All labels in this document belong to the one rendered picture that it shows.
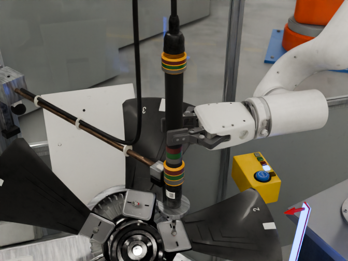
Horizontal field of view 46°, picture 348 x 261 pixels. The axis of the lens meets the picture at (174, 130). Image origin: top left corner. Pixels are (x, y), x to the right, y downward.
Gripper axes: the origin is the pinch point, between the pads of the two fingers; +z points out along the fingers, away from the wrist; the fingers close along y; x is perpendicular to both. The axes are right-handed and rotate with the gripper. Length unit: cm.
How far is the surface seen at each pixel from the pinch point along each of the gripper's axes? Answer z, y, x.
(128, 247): 11.0, -4.0, -25.8
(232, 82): -44, 70, -32
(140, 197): 6.3, 6.3, -22.0
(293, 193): -84, 70, -101
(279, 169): -73, 70, -82
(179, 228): -2.1, 1.6, -29.8
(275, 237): -24.7, -4.5, -33.0
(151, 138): 1.3, 14.9, -12.0
